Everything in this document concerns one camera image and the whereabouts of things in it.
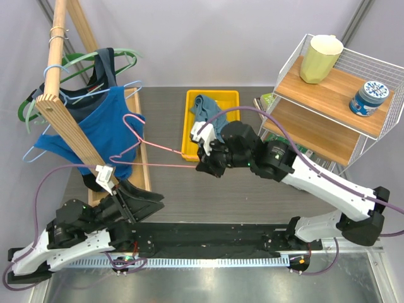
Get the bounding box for mint green hanger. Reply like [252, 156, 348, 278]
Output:
[25, 47, 145, 135]

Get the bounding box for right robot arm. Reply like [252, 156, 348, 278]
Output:
[190, 121, 389, 249]

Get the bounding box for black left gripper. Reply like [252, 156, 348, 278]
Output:
[83, 178, 165, 234]

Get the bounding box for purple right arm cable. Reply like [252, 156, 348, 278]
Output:
[198, 106, 404, 275]

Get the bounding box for royal blue tank top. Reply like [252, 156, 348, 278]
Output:
[34, 86, 143, 179]

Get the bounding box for yellow plastic tray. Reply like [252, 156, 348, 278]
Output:
[181, 89, 240, 162]

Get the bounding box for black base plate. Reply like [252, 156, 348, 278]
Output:
[97, 220, 324, 257]

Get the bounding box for light blue wire hanger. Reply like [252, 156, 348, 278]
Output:
[21, 64, 145, 162]

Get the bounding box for blue lidded jar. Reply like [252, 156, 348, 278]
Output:
[349, 81, 390, 117]

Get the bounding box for pale green mug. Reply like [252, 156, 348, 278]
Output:
[300, 35, 344, 84]

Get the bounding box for light blue tank top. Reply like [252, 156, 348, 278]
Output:
[191, 94, 229, 136]

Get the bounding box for wooden clothes rack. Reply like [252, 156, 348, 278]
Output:
[35, 0, 151, 191]

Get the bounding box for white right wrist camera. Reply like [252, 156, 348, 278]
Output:
[190, 122, 217, 156]

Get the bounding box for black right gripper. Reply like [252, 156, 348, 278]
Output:
[196, 136, 251, 179]

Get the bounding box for slotted metal rail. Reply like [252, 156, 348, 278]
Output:
[66, 254, 290, 269]

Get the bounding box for white wire wooden shelf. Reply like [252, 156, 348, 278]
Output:
[266, 34, 403, 176]

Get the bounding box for green box on shelf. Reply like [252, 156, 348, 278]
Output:
[253, 93, 276, 112]

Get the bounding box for dark navy tank top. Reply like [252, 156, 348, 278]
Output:
[30, 47, 119, 119]

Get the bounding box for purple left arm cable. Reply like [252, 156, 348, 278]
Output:
[2, 163, 149, 291]

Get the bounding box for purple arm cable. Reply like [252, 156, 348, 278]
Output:
[198, 106, 404, 275]
[2, 163, 149, 291]

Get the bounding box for pink wire hanger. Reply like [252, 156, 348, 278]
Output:
[109, 114, 182, 165]

